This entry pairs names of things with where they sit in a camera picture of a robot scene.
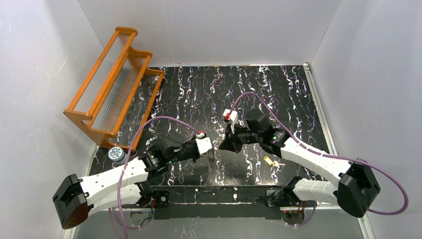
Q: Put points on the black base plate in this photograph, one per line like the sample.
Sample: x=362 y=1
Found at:
x=175 y=202

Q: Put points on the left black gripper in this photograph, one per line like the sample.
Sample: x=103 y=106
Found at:
x=204 y=154

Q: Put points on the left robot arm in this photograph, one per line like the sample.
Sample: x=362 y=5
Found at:
x=78 y=198

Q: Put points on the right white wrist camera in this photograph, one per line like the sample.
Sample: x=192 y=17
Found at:
x=230 y=117

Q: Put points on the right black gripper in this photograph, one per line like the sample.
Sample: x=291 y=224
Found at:
x=231 y=139

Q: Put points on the white keyring holder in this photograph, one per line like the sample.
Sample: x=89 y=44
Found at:
x=211 y=156

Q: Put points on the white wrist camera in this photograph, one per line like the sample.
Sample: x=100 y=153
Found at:
x=230 y=117
x=203 y=142

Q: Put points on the orange wooden rack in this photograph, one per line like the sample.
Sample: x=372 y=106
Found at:
x=100 y=105

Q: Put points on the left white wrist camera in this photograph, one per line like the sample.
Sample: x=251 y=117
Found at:
x=203 y=142

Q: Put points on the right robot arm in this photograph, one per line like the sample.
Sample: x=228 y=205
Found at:
x=350 y=185

